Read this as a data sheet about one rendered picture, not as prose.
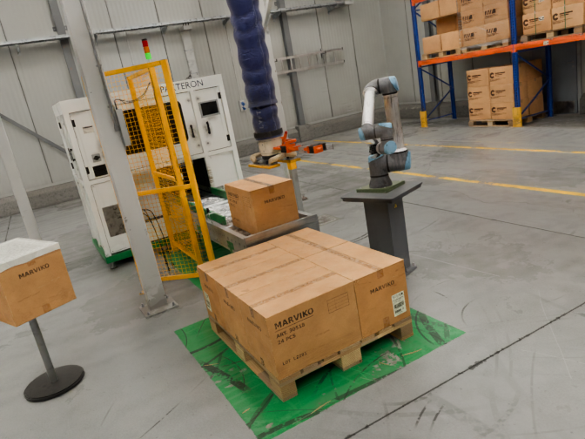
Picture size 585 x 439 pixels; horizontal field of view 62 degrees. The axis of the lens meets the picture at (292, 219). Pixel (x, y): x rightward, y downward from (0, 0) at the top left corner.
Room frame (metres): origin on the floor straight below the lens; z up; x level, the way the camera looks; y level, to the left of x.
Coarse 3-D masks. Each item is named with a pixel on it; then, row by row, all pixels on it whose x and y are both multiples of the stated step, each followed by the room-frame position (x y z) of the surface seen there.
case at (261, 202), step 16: (256, 176) 4.51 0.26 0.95; (272, 176) 4.35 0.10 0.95; (240, 192) 4.07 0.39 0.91; (256, 192) 3.91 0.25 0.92; (272, 192) 3.97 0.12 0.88; (288, 192) 4.03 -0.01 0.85; (240, 208) 4.15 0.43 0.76; (256, 208) 3.90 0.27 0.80; (272, 208) 3.96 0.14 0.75; (288, 208) 4.02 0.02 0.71; (240, 224) 4.23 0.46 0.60; (256, 224) 3.89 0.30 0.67; (272, 224) 3.95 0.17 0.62
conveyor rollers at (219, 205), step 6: (210, 198) 5.86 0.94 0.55; (216, 198) 5.80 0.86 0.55; (222, 198) 5.74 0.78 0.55; (204, 204) 5.62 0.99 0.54; (210, 204) 5.56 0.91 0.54; (216, 204) 5.50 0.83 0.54; (222, 204) 5.44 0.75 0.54; (228, 204) 5.37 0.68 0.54; (216, 210) 5.21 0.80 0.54; (222, 210) 5.14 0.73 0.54; (228, 210) 5.08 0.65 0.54; (228, 216) 4.80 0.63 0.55; (216, 222) 4.65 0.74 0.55; (228, 222) 4.59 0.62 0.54; (234, 228) 4.33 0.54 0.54; (246, 234) 4.09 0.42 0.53
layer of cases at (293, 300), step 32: (224, 256) 3.59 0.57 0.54; (256, 256) 3.45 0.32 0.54; (288, 256) 3.32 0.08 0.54; (320, 256) 3.20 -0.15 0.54; (352, 256) 3.09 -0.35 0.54; (384, 256) 2.98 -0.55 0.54; (224, 288) 2.98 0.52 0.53; (256, 288) 2.85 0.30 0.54; (288, 288) 2.76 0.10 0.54; (320, 288) 2.67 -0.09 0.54; (352, 288) 2.69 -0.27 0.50; (384, 288) 2.79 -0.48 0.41; (224, 320) 3.14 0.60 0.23; (256, 320) 2.56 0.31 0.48; (288, 320) 2.49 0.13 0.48; (320, 320) 2.58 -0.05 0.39; (352, 320) 2.67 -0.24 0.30; (384, 320) 2.78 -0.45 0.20; (256, 352) 2.67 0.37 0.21; (288, 352) 2.47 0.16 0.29; (320, 352) 2.56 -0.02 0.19
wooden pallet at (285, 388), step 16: (224, 336) 3.30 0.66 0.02; (368, 336) 2.72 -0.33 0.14; (400, 336) 2.83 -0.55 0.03; (240, 352) 2.95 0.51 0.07; (336, 352) 2.61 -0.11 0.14; (352, 352) 2.65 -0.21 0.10; (256, 368) 2.79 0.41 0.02; (304, 368) 2.50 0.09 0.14; (272, 384) 2.52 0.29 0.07; (288, 384) 2.45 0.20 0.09
